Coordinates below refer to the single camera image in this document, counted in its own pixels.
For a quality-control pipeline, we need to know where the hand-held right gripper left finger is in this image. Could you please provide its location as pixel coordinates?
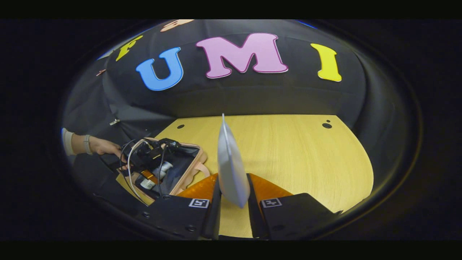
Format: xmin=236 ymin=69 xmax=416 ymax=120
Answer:
xmin=137 ymin=173 xmax=222 ymax=240

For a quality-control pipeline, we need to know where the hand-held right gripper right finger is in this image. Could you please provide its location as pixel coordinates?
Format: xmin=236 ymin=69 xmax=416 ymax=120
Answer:
xmin=247 ymin=173 xmax=343 ymax=240

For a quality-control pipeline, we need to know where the white pump bottle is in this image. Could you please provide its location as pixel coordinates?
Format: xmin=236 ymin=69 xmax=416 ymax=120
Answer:
xmin=140 ymin=161 xmax=174 ymax=190

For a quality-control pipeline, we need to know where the silver sachet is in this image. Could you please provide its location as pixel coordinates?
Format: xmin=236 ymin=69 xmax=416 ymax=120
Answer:
xmin=217 ymin=113 xmax=250 ymax=209

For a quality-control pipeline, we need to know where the black backdrop cloth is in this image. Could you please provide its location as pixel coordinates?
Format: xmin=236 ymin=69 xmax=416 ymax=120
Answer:
xmin=61 ymin=20 xmax=408 ymax=174

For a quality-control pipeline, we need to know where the thin gripper cable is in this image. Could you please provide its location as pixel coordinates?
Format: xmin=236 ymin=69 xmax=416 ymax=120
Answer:
xmin=127 ymin=139 xmax=152 ymax=206

